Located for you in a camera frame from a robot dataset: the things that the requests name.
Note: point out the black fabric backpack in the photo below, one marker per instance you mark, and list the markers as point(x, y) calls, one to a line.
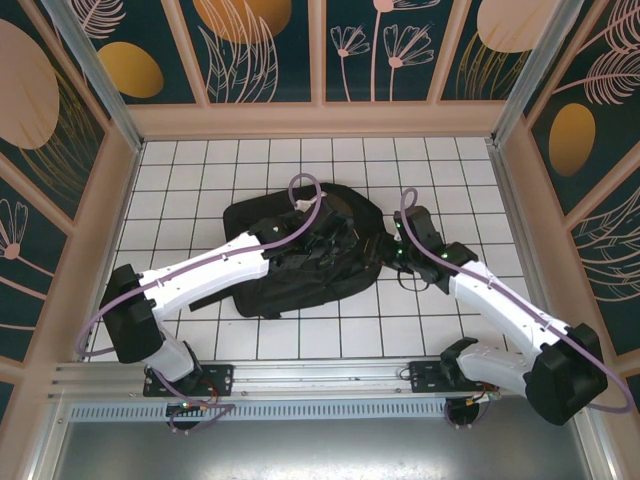
point(310, 290)

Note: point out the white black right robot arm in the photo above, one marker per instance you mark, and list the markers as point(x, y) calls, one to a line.
point(500, 300)

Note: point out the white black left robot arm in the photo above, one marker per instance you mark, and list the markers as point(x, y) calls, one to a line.
point(210, 270)

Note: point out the small green circuit board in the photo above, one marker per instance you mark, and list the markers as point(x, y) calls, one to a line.
point(187, 407)

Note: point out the aluminium side rail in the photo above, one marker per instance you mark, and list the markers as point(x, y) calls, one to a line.
point(508, 200)

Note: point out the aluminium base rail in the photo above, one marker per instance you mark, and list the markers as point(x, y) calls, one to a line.
point(325, 372)

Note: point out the aluminium frame post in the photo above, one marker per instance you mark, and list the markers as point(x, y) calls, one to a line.
point(99, 75)
point(533, 75)

